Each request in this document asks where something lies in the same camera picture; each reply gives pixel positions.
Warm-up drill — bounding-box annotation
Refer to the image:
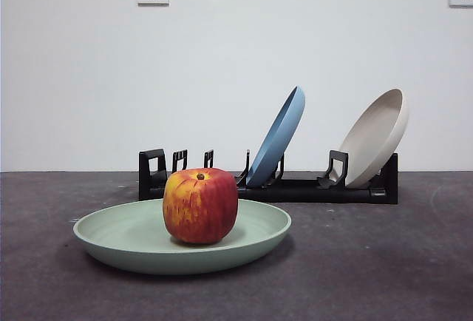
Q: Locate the red yellow apple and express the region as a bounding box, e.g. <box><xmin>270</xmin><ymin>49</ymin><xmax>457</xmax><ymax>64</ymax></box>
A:
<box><xmin>163</xmin><ymin>167</ymin><xmax>239</xmax><ymax>245</ymax></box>

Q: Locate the green plate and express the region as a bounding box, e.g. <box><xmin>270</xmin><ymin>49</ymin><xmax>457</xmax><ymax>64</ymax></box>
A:
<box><xmin>72</xmin><ymin>197</ymin><xmax>293</xmax><ymax>276</ymax></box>

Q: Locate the blue plate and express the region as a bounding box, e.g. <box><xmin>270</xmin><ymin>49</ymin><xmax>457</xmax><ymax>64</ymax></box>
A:
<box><xmin>245</xmin><ymin>86</ymin><xmax>307</xmax><ymax>189</ymax></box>

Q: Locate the black plate rack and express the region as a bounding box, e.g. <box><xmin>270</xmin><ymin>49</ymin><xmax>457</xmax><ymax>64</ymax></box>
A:
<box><xmin>138</xmin><ymin>148</ymin><xmax>399</xmax><ymax>205</ymax></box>

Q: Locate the beige plate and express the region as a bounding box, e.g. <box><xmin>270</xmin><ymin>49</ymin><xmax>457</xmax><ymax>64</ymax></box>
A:
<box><xmin>327</xmin><ymin>88</ymin><xmax>410</xmax><ymax>189</ymax></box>

